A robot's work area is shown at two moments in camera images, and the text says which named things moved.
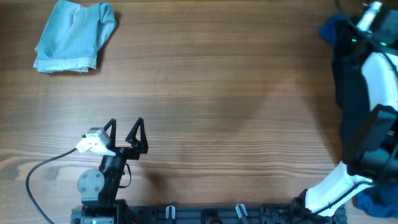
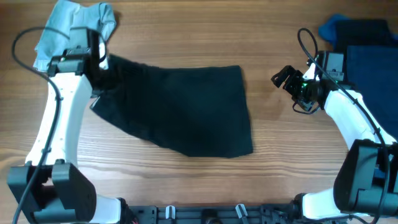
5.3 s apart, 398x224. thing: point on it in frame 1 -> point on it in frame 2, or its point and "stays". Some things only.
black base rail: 229,213 stays
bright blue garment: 328,30 stays
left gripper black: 126,150 -> 97,79
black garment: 351,43 -> 202,110
